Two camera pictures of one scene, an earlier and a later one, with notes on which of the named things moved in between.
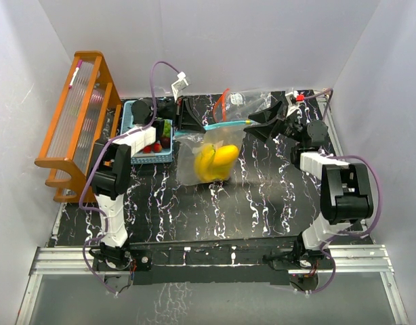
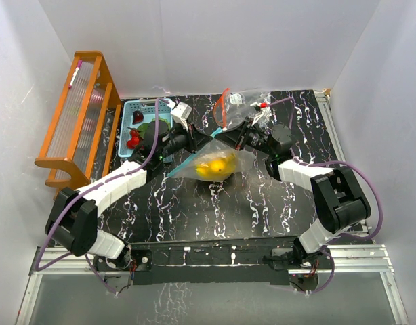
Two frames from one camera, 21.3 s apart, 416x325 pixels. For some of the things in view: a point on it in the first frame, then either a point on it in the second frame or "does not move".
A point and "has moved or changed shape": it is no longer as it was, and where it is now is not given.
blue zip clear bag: x=209 y=156 has moved or changed shape
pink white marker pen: x=79 y=64 does not move
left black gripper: x=192 y=115 to x=195 y=139
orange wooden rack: x=89 y=113 does not move
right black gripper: x=265 y=116 to x=235 y=137
